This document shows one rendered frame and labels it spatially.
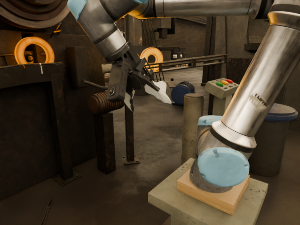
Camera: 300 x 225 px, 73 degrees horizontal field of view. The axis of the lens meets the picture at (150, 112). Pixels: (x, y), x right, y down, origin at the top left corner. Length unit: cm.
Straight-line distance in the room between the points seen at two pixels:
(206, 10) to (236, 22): 275
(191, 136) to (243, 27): 228
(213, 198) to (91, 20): 61
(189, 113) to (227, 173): 75
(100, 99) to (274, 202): 110
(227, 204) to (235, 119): 30
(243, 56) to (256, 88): 276
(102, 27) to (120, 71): 11
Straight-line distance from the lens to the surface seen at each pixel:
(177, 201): 74
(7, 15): 117
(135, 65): 59
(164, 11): 63
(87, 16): 54
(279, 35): 51
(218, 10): 63
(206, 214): 71
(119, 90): 51
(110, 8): 53
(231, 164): 52
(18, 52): 120
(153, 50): 138
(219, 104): 120
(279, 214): 130
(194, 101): 122
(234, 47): 333
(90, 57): 147
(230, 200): 72
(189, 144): 131
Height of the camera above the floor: 77
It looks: 16 degrees down
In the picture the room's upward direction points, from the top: straight up
